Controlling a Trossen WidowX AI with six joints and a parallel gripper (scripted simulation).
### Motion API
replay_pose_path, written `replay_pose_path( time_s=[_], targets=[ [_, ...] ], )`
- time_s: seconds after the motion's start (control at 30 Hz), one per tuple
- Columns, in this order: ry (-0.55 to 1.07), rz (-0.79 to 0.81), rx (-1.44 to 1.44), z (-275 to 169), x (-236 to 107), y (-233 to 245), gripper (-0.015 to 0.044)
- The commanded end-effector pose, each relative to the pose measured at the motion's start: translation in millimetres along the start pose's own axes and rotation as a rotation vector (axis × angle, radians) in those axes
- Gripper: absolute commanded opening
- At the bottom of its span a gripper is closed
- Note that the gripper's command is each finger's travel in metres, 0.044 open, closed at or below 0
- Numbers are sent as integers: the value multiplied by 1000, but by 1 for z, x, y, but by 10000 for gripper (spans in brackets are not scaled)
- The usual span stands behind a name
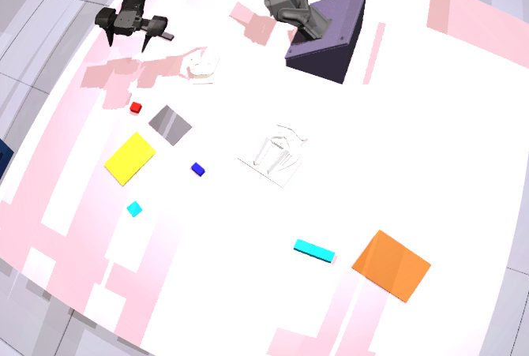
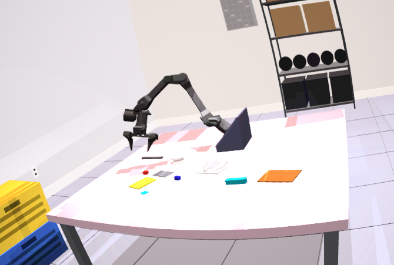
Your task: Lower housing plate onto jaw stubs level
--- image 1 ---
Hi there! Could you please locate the cyan rectangular block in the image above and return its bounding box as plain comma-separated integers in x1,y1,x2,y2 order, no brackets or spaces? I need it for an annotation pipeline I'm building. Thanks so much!
293,238,335,264

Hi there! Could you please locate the red block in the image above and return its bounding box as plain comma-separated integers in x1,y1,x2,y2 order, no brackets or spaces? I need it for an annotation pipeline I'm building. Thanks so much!
130,102,142,114

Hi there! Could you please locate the grey flat bar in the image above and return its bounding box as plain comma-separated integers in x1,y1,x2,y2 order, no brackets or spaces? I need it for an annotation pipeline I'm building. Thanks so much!
141,26,174,41

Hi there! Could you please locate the orange rectangular plate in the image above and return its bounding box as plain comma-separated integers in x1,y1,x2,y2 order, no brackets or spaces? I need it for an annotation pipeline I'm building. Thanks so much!
351,230,432,302

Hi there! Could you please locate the yellow flat rectangular plate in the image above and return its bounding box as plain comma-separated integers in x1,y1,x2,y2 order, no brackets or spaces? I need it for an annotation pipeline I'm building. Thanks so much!
104,131,157,186

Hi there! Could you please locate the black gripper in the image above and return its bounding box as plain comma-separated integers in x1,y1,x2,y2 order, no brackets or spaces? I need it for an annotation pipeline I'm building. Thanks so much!
95,0,168,53

